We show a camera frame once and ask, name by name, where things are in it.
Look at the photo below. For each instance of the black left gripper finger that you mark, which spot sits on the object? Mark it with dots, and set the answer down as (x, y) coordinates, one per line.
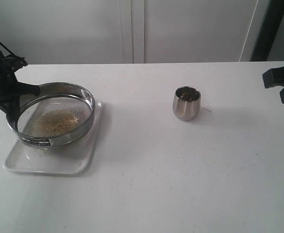
(26, 89)
(11, 107)

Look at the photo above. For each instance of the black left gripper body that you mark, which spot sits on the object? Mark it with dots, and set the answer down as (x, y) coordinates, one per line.
(8, 80)

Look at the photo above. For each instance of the round stainless steel sieve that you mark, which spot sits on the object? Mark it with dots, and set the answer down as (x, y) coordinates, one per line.
(55, 96)

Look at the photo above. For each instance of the stainless steel cup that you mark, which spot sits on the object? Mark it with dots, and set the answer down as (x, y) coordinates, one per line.
(186, 103)

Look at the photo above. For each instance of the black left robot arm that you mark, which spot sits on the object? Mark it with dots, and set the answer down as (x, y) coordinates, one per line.
(21, 61)

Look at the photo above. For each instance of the yellow grain mixture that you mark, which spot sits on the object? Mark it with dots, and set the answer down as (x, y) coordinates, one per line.
(55, 123)

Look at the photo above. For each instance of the white cabinet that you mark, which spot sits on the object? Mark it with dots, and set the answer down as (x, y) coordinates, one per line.
(131, 31)

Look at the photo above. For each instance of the white plastic tray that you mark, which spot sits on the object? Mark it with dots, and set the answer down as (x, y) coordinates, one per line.
(67, 160)

